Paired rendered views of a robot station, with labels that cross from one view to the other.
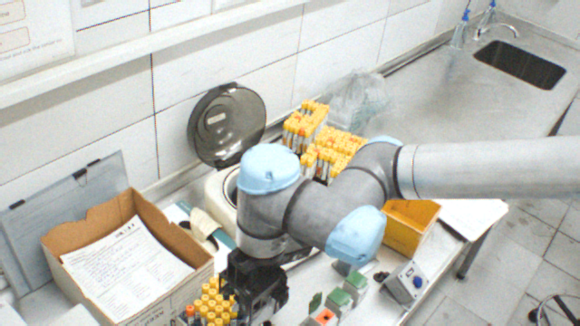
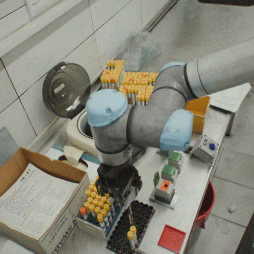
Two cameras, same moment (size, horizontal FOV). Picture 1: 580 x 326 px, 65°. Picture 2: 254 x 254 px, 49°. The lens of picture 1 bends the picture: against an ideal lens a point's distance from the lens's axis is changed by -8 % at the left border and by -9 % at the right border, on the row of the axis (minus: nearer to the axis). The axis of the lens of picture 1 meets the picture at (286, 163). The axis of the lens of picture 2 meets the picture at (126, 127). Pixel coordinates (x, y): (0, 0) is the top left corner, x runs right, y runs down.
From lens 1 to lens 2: 0.11 m
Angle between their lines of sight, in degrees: 7
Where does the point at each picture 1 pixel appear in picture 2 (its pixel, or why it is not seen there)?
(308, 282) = (146, 166)
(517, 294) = not seen: outside the picture
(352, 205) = (168, 112)
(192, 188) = (59, 135)
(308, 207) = (141, 123)
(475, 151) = (241, 49)
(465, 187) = (240, 76)
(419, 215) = (197, 107)
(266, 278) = (125, 175)
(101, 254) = (14, 196)
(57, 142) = not seen: outside the picture
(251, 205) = (102, 133)
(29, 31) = not seen: outside the picture
